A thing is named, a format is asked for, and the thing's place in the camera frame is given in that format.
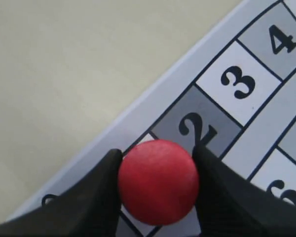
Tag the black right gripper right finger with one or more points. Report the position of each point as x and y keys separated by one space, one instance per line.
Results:
x=230 y=206

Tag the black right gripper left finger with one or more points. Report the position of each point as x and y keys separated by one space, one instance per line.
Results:
x=90 y=208

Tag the red cylinder game piece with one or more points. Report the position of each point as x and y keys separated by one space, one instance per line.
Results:
x=158 y=182

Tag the paper number game board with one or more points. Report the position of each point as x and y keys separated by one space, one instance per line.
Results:
x=234 y=91

